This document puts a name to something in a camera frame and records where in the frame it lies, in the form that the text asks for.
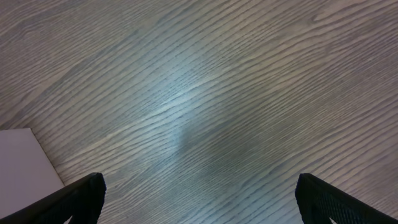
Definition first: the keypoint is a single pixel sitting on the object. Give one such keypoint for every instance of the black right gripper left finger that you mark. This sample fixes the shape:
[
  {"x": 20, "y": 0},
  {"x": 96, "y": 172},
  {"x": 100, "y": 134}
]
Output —
[{"x": 78, "y": 203}]

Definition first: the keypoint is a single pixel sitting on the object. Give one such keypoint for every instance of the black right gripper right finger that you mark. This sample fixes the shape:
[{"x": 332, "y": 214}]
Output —
[{"x": 319, "y": 202}]

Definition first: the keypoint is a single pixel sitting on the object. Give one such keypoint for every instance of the white cardboard box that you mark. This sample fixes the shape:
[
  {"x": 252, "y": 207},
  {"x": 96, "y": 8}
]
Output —
[{"x": 27, "y": 175}]

